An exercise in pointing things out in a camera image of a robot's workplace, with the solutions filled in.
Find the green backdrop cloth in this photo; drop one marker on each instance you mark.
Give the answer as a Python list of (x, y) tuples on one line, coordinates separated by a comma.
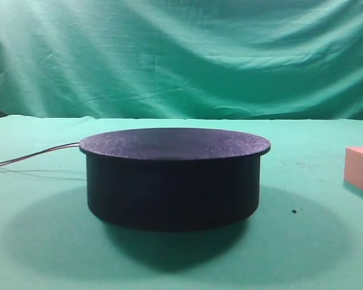
[(182, 59)]

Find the pink cube-shaped block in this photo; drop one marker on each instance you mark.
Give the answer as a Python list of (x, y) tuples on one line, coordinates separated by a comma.
[(353, 166)]

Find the green table cloth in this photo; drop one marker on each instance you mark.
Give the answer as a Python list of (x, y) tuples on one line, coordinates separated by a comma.
[(306, 234)]

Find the black round turntable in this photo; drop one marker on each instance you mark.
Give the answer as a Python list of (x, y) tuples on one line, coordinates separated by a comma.
[(173, 179)]

